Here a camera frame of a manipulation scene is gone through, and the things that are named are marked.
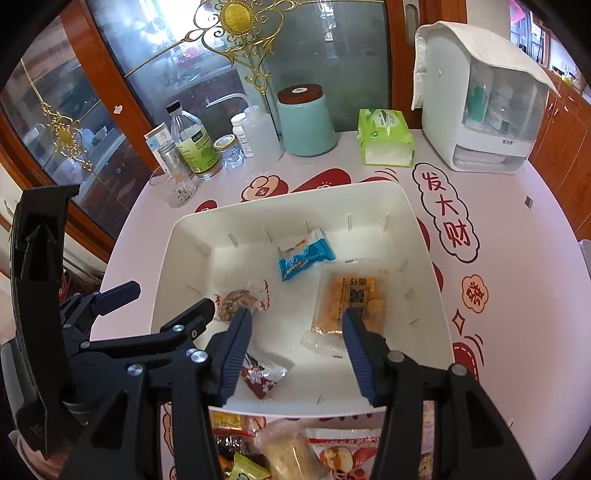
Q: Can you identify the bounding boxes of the white pill bottle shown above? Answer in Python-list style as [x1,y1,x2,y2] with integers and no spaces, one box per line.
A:
[230,113,256,158]

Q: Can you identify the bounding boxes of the wooden glass door cabinet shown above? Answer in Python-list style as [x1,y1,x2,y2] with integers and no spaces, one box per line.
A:
[0,0,402,241]

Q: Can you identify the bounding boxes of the white plastic bin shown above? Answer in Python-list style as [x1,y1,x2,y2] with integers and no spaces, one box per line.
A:
[148,180,455,416]

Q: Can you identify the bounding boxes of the green candy packet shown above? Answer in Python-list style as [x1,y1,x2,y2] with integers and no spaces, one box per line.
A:
[229,453,273,480]

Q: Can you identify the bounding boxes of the small jar gold lid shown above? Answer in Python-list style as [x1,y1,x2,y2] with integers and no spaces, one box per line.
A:
[212,134,245,169]

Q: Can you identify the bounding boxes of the white carton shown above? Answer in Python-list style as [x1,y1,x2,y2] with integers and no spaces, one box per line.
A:
[144,122,172,169]

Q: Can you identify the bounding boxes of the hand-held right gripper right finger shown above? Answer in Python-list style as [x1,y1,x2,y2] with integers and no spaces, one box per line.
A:
[342,307,539,480]

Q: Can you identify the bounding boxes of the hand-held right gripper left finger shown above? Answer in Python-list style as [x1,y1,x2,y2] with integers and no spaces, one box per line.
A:
[60,308,254,480]

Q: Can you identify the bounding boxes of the pink printed tablecloth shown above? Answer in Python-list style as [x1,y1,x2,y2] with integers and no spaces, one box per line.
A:
[99,129,591,480]

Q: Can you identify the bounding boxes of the white squeeze bottle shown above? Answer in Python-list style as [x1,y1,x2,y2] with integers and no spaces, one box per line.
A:
[205,92,282,162]

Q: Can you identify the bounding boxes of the beige cake packet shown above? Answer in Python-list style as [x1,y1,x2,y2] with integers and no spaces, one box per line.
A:
[256,418,331,480]

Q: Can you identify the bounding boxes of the red white snack packet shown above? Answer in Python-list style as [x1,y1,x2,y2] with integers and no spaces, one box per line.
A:
[305,427,384,480]

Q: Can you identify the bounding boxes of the clear glass cup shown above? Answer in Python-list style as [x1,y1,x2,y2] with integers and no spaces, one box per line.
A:
[157,141,197,208]

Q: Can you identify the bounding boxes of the white storage box clear front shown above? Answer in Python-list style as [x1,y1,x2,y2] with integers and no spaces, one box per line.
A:
[418,28,552,174]

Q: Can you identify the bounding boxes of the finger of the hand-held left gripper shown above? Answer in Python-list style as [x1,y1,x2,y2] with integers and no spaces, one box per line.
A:
[60,281,142,334]
[85,298,217,367]

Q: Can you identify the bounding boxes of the yellow red snack packet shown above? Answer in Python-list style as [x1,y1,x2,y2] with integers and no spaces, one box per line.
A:
[211,410,257,439]

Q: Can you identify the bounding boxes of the plastic bottle green label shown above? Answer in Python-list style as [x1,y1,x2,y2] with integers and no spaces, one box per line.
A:
[165,102,223,180]

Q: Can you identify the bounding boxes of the clear nut snack packet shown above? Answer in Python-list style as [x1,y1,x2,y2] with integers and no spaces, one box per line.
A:
[213,278,273,324]

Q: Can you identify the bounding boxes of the teal canister brown lid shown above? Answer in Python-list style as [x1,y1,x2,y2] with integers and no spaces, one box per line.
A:
[276,84,338,157]

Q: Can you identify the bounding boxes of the blue snack packet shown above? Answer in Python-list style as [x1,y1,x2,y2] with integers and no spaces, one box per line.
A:
[277,229,337,283]

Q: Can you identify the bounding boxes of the brown wooden cabinet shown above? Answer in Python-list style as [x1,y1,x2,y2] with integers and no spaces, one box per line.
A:
[526,69,591,241]

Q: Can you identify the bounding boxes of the clear yellow biscuit packet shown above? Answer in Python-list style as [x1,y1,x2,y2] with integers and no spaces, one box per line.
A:
[301,268,392,358]

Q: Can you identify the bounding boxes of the dark red snack packet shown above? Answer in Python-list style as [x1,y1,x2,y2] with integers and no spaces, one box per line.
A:
[239,352,288,400]

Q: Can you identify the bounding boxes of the green tissue pack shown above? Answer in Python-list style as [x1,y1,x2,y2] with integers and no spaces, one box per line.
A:
[356,108,415,167]

